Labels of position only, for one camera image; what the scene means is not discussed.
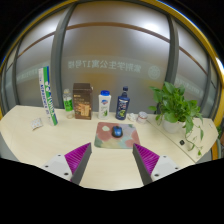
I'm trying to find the floral print mouse pad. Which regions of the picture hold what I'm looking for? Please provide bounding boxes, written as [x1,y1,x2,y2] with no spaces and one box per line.
[93,121,141,150]

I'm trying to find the white bottle blue cap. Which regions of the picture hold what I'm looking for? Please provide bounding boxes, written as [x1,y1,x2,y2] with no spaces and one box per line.
[97,90,112,121]

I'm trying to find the crumpled white tissue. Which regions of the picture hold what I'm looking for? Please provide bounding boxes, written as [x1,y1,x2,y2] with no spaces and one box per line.
[127,112,139,122]

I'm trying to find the small pink-labelled jar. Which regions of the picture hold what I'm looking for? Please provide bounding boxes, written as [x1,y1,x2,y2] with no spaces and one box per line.
[137,111,149,125]

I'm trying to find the dark blue pump bottle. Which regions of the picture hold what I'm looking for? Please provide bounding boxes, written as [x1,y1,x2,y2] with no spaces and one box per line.
[115,85,131,121]

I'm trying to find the white green shuttlecock tube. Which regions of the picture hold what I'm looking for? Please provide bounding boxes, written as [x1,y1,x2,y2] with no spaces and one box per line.
[38,65,59,127]

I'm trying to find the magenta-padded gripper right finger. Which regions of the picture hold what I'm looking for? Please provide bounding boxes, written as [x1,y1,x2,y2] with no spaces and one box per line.
[132,143,183,186]

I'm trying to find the brown carton box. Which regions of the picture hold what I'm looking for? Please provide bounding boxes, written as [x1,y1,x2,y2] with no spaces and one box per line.
[72,82,94,121]

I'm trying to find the green plant white pot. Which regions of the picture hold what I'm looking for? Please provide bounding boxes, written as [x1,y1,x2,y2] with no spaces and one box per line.
[148,81,205,157]

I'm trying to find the blue computer mouse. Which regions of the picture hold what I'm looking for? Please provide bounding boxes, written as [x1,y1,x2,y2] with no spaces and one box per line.
[111,125,124,139]

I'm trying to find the small white blister pack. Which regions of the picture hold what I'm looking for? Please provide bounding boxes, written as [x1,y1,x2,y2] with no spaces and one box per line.
[29,117,44,131]

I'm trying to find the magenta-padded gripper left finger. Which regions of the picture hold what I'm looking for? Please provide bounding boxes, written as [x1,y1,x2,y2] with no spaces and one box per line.
[40,142,93,186]

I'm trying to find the clear bottle green label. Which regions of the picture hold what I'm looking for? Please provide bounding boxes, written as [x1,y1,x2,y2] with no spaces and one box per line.
[63,88,75,120]

